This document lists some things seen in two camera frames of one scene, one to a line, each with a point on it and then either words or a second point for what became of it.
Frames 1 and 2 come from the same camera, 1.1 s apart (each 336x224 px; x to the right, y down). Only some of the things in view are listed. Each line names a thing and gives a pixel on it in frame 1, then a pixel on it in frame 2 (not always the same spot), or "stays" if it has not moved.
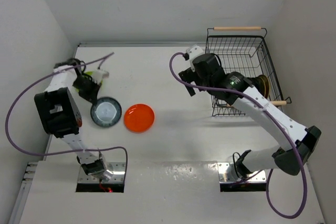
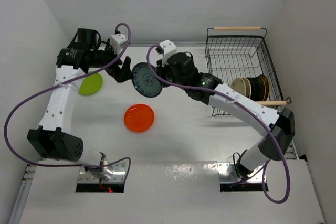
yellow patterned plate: x=268 y=85 stays
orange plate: x=138 y=118 stays
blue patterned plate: x=106 y=112 -> x=145 y=82
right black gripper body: x=188 y=75 -> x=166 y=72
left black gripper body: x=87 y=86 -> x=116 y=72
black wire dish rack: x=243 y=49 stays
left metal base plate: x=118 y=174 stays
